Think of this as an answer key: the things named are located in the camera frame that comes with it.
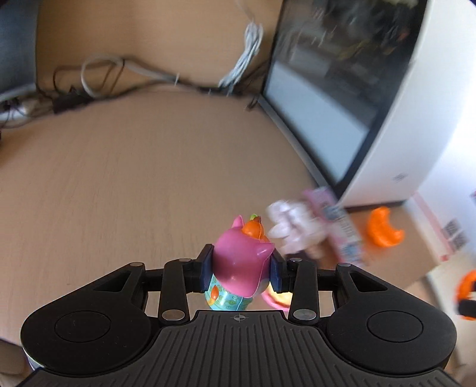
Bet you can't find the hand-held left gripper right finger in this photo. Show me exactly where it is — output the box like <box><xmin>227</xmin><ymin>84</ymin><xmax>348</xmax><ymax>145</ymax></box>
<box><xmin>268</xmin><ymin>249</ymin><xmax>391</xmax><ymax>324</ymax></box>

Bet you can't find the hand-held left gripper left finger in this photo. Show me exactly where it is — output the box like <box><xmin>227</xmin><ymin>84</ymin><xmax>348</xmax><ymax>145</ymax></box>
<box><xmin>89</xmin><ymin>244</ymin><xmax>215</xmax><ymax>324</ymax></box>

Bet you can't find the pink and teal toy figure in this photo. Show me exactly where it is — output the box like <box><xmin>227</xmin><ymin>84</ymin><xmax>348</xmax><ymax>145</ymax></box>
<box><xmin>204</xmin><ymin>213</ymin><xmax>276</xmax><ymax>311</ymax></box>

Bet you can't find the yellow toy with pink base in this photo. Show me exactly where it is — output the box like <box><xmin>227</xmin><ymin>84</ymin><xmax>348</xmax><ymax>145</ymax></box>
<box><xmin>259</xmin><ymin>286</ymin><xmax>295</xmax><ymax>310</ymax></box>

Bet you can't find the white fluffy toy in bag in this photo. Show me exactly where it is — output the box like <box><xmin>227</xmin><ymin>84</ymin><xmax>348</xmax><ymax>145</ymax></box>
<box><xmin>266</xmin><ymin>200</ymin><xmax>328</xmax><ymax>258</ymax></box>

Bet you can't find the pink card pack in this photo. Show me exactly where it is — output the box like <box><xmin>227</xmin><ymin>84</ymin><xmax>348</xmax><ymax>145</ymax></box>
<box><xmin>301</xmin><ymin>188</ymin><xmax>368</xmax><ymax>267</ymax></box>

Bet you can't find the orange capsule half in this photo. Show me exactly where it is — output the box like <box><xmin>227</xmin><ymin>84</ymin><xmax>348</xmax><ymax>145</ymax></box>
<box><xmin>455</xmin><ymin>270</ymin><xmax>476</xmax><ymax>321</ymax></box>
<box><xmin>366</xmin><ymin>207</ymin><xmax>405</xmax><ymax>248</ymax></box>

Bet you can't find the white red printed card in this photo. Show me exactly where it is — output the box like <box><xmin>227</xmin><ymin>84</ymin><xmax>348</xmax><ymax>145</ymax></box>
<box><xmin>411</xmin><ymin>188</ymin><xmax>476</xmax><ymax>269</ymax></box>

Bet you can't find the white computer case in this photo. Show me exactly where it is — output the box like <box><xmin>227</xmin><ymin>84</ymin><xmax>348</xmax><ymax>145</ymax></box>
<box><xmin>258</xmin><ymin>0</ymin><xmax>476</xmax><ymax>208</ymax></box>

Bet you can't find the black power adapter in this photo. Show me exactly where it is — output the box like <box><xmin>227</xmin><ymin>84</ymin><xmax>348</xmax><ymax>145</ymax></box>
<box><xmin>52</xmin><ymin>92</ymin><xmax>90</xmax><ymax>113</ymax></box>

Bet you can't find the white power adapter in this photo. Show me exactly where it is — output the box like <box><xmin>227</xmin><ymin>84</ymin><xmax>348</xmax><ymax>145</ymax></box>
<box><xmin>0</xmin><ymin>97</ymin><xmax>38</xmax><ymax>120</ymax></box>

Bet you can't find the black computer monitor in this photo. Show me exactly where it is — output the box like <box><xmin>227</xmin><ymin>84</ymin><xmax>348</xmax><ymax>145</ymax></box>
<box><xmin>0</xmin><ymin>0</ymin><xmax>38</xmax><ymax>102</ymax></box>

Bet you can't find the black cable tangle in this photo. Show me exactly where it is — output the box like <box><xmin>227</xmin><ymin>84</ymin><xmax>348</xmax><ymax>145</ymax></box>
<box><xmin>52</xmin><ymin>63</ymin><xmax>261</xmax><ymax>110</ymax></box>

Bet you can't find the white cable bundle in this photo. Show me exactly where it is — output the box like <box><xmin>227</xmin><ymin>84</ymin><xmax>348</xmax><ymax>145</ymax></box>
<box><xmin>217</xmin><ymin>0</ymin><xmax>265</xmax><ymax>93</ymax></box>

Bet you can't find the grey cable loop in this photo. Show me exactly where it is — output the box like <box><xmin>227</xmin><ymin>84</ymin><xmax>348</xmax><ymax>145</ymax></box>
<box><xmin>80</xmin><ymin>55</ymin><xmax>180</xmax><ymax>99</ymax></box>

